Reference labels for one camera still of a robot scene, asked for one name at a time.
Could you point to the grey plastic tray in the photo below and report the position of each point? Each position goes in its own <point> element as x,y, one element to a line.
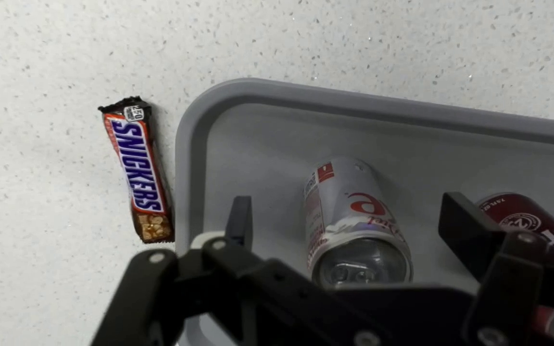
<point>259,146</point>

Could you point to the dark red soda can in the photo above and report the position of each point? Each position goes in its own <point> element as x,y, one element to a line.
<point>528,213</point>

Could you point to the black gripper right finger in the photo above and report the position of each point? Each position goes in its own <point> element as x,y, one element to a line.
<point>509,288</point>

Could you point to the Snickers candy bar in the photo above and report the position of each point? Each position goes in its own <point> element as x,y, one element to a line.
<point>138,169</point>

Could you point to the silver diet soda can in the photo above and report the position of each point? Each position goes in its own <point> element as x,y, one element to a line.
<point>355,217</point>

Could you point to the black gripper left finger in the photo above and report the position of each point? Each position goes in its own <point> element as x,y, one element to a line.
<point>182,294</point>

